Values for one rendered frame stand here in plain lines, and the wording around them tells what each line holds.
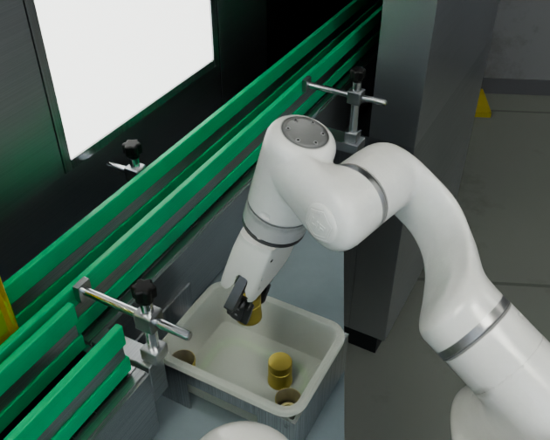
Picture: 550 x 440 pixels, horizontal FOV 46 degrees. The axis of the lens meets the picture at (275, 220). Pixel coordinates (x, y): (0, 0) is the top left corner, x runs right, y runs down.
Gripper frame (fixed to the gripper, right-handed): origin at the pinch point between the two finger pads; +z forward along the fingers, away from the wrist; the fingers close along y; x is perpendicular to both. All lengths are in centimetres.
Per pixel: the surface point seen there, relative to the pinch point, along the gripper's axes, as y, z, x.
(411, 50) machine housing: -73, -3, -6
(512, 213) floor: -164, 86, 39
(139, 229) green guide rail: -0.8, 0.8, -18.5
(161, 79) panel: -29.4, -0.5, -36.4
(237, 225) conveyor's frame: -23.0, 14.8, -13.2
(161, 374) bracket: 11.4, 8.5, -4.5
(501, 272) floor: -129, 85, 44
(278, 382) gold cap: 0.9, 11.7, 8.3
